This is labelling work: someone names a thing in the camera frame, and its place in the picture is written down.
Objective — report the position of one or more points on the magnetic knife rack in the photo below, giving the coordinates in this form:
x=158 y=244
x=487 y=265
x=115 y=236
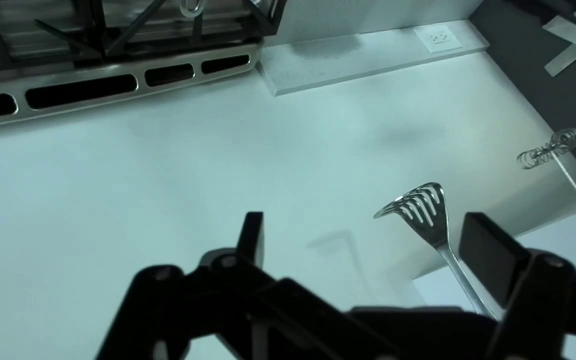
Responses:
x=534 y=45

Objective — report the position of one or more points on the white wall outlet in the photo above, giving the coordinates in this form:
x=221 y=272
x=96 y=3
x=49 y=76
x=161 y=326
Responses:
x=437 y=39

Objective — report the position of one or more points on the stainless steel gas stove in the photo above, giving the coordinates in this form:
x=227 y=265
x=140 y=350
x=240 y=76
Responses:
x=72 y=54

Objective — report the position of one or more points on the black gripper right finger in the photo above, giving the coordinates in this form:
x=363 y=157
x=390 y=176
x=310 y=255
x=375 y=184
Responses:
x=534 y=288

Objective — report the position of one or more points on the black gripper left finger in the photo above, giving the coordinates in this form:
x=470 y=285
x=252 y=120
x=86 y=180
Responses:
x=227 y=296

